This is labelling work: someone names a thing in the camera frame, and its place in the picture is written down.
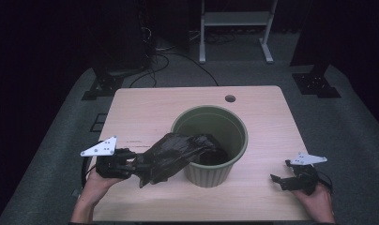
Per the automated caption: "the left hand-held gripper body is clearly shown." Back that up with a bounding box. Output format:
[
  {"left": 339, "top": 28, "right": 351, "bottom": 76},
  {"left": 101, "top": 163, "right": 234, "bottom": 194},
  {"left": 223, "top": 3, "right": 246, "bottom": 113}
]
[{"left": 80, "top": 135, "right": 137, "bottom": 180}]

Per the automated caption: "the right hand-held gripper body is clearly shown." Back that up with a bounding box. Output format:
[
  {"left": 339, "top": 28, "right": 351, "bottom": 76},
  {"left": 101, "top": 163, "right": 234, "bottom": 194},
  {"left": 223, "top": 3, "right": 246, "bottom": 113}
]
[{"left": 280, "top": 152, "right": 328, "bottom": 196}]

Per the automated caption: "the black plastic garbage bag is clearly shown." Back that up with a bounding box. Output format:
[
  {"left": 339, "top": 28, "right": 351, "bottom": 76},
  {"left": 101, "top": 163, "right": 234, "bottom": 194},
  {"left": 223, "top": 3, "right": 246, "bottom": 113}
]
[{"left": 132, "top": 132, "right": 231, "bottom": 189}]

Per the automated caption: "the green plastic trash bin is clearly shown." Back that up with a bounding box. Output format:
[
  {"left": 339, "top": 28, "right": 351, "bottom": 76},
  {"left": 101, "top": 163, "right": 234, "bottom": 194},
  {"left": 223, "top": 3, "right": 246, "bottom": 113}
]
[{"left": 171, "top": 105, "right": 250, "bottom": 188}]

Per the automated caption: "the person's right hand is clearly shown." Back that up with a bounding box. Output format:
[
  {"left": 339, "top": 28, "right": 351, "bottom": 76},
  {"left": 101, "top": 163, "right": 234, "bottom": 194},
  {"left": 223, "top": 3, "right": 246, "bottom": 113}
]
[{"left": 291, "top": 182, "right": 333, "bottom": 220}]

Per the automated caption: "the person's left hand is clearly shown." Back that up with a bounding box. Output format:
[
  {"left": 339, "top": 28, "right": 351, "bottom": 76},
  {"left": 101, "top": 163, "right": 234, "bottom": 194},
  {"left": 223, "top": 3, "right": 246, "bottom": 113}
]
[{"left": 80, "top": 170, "right": 126, "bottom": 205}]

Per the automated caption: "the black stand base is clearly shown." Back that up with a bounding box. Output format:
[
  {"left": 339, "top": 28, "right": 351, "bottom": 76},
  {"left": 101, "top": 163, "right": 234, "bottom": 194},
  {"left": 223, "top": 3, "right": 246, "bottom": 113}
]
[
  {"left": 291, "top": 64, "right": 341, "bottom": 99},
  {"left": 81, "top": 66, "right": 126, "bottom": 101}
]

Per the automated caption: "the dark equipment cabinet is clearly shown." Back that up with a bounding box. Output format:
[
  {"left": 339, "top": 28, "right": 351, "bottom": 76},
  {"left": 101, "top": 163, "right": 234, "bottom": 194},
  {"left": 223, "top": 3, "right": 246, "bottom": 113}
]
[{"left": 90, "top": 0, "right": 156, "bottom": 72}]

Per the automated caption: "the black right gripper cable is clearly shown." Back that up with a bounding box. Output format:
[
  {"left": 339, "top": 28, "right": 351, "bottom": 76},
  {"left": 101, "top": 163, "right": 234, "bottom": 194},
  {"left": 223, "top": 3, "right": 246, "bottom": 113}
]
[{"left": 317, "top": 170, "right": 334, "bottom": 193}]

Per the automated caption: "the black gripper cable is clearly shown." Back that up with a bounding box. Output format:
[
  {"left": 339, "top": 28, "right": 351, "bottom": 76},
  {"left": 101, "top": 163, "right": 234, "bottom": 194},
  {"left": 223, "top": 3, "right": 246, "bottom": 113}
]
[
  {"left": 317, "top": 170, "right": 334, "bottom": 193},
  {"left": 80, "top": 156, "right": 99, "bottom": 189}
]

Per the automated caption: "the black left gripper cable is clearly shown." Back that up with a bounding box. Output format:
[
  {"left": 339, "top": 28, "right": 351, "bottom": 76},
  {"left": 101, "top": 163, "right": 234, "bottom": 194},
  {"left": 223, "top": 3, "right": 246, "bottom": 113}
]
[{"left": 80, "top": 156, "right": 99, "bottom": 189}]

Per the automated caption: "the black floor tape frame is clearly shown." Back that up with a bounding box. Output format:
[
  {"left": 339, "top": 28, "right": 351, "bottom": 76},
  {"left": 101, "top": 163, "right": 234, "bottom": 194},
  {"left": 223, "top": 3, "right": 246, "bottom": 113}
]
[{"left": 89, "top": 112, "right": 108, "bottom": 133}]

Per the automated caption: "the looped black floor cable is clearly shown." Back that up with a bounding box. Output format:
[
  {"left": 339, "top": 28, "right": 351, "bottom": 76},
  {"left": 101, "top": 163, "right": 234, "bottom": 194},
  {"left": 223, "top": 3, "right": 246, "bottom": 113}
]
[{"left": 129, "top": 53, "right": 171, "bottom": 89}]

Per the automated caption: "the long black floor cable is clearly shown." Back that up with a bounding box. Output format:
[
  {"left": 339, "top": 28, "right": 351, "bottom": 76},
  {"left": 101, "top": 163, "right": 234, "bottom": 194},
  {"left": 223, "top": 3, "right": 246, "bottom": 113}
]
[{"left": 154, "top": 51, "right": 220, "bottom": 87}]

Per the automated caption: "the bundle of dark cables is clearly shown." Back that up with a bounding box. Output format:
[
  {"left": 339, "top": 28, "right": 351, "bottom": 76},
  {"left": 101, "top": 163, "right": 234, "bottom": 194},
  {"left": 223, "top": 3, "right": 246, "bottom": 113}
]
[{"left": 205, "top": 31, "right": 237, "bottom": 45}]

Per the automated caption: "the white metal stand frame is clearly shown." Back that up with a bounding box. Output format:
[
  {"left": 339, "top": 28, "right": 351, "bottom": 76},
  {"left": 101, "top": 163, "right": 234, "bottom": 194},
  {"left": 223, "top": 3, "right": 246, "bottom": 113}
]
[{"left": 199, "top": 0, "right": 279, "bottom": 65}]

